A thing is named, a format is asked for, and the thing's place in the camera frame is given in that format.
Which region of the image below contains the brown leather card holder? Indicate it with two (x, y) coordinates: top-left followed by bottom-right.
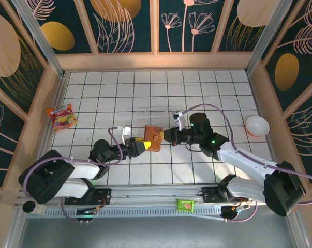
(143, 125), (164, 153)

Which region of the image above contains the clear plastic box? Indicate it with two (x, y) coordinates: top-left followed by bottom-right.
(136, 105), (177, 130)

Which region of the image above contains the white bowl with orange rim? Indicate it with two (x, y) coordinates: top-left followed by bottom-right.
(245, 115), (270, 137)

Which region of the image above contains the green snack packet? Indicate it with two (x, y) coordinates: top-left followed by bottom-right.
(175, 198), (195, 213)

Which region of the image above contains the red snack packet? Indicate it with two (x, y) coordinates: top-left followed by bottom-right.
(46, 103), (79, 133)

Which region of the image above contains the left controller board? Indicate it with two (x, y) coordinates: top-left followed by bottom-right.
(76, 208), (97, 223)

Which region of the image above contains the controller board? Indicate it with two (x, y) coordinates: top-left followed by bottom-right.
(221, 203), (251, 223)
(76, 208), (97, 223)

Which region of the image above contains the right controller board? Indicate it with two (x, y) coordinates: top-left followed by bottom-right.
(221, 203), (251, 223)

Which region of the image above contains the black round knob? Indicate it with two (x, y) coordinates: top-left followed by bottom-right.
(22, 200), (36, 213)

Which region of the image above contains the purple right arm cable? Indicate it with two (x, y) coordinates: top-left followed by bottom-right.
(181, 103), (312, 223)

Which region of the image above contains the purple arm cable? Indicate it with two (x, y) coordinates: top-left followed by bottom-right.
(18, 126), (125, 223)
(181, 103), (312, 223)

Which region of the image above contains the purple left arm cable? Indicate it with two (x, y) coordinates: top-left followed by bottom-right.
(18, 126), (125, 223)

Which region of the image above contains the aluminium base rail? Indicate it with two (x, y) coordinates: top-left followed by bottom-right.
(16, 183), (293, 207)

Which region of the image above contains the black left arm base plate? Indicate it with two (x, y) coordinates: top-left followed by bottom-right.
(64, 188), (112, 207)

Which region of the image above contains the grey slotted cable duct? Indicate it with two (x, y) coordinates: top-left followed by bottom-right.
(43, 206), (224, 218)

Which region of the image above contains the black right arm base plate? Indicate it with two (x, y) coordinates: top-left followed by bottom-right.
(201, 185), (249, 205)

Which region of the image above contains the aluminium frame post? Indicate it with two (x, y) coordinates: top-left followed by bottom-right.
(10, 0), (66, 78)
(245, 0), (300, 75)

